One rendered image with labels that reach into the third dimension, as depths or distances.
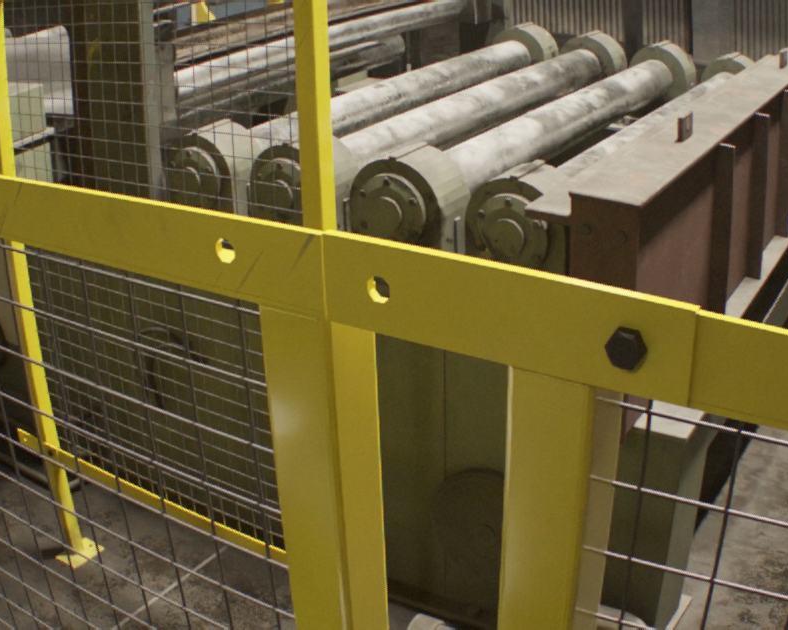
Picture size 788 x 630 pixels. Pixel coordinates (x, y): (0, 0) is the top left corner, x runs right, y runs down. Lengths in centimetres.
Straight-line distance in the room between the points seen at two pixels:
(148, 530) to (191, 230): 303
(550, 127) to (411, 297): 288
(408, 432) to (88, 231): 231
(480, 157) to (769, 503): 157
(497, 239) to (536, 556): 206
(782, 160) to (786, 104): 21
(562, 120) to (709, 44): 783
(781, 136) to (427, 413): 164
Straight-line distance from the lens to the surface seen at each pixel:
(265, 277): 64
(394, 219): 278
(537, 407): 57
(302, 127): 220
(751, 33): 1169
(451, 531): 303
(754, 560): 348
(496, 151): 314
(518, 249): 263
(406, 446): 302
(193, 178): 318
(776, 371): 51
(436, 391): 288
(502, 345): 56
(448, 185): 280
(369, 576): 74
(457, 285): 56
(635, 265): 236
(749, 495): 379
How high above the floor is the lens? 206
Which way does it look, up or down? 24 degrees down
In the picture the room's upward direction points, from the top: 2 degrees counter-clockwise
